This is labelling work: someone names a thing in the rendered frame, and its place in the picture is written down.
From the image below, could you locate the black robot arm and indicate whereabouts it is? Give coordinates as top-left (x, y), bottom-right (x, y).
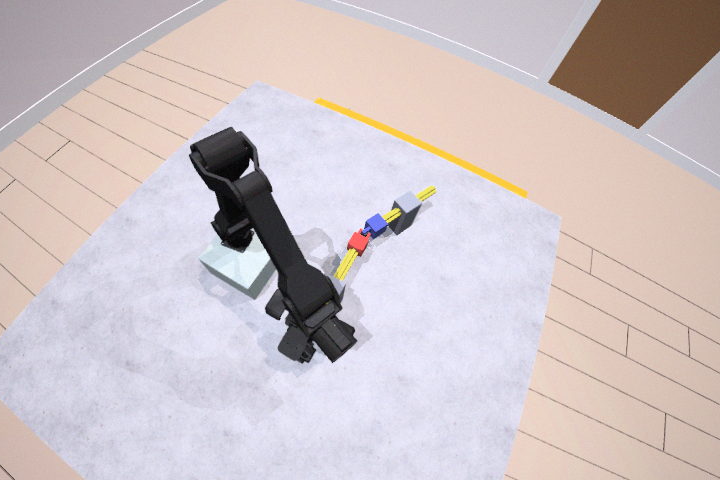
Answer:
top-left (189, 127), bottom-right (357, 364)

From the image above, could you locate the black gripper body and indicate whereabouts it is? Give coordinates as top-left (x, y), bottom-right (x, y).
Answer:
top-left (265, 289), bottom-right (355, 335)

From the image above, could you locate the yellow square bar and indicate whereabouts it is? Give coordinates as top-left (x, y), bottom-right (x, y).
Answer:
top-left (325, 248), bottom-right (358, 303)

